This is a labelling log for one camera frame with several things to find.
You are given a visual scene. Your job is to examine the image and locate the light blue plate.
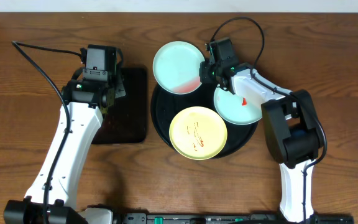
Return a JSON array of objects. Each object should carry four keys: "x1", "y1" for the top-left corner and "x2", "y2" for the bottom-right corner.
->
[
  {"x1": 213, "y1": 88, "x2": 262, "y2": 125},
  {"x1": 153, "y1": 41, "x2": 205, "y2": 95}
]

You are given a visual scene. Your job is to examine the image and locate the black rectangular tray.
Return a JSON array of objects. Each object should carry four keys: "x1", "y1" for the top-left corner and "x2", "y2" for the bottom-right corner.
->
[{"x1": 92, "y1": 67, "x2": 148, "y2": 144}]

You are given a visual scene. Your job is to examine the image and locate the black round tray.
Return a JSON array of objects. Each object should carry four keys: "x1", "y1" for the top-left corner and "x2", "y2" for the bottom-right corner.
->
[{"x1": 150, "y1": 84, "x2": 258, "y2": 159}]

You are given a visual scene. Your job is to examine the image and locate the yellow plate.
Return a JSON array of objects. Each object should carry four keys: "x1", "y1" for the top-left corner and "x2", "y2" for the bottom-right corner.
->
[{"x1": 168, "y1": 106, "x2": 227, "y2": 160}]

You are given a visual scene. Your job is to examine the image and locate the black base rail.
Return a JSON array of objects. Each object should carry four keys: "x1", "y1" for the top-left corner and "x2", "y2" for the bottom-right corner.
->
[{"x1": 113, "y1": 213, "x2": 355, "y2": 224}]

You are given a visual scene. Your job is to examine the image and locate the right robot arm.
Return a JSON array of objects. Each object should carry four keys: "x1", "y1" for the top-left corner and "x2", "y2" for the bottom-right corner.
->
[{"x1": 200, "y1": 38, "x2": 326, "y2": 223}]

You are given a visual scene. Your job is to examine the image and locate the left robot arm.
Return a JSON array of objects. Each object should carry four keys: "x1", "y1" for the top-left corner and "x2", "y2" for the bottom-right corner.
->
[{"x1": 3, "y1": 45, "x2": 124, "y2": 223}]

